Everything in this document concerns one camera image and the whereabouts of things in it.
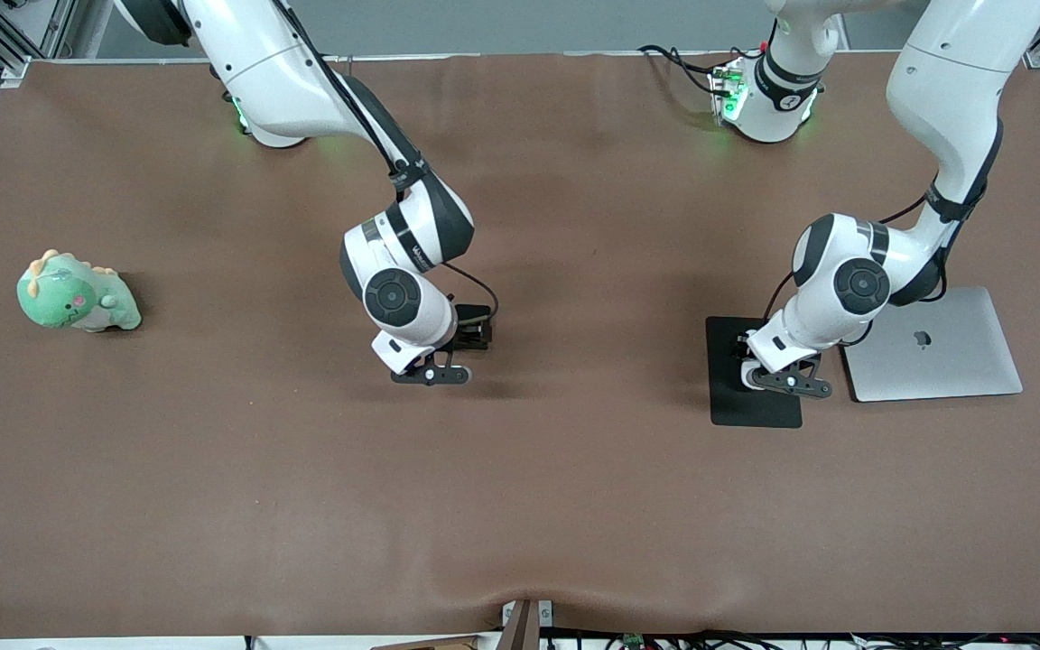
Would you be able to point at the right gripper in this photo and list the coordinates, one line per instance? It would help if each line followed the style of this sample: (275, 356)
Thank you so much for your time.
(470, 336)

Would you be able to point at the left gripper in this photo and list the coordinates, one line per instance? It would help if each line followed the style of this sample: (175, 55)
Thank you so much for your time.
(739, 350)

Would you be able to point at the black phone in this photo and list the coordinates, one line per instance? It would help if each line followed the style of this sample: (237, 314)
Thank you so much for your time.
(475, 311)

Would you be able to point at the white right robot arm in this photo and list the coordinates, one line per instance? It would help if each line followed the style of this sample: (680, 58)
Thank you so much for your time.
(258, 63)

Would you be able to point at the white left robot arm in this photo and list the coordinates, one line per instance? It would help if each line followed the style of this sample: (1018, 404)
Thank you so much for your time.
(944, 81)

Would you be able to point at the black mouse pad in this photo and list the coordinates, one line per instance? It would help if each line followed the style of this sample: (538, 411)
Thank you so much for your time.
(728, 406)

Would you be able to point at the brown table cover mat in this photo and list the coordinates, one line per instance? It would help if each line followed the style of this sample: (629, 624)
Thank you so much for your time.
(520, 496)

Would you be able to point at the silver closed laptop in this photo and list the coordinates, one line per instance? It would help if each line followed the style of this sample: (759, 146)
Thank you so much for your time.
(953, 361)

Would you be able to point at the green dinosaur plush toy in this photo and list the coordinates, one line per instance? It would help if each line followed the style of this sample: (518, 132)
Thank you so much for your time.
(64, 298)

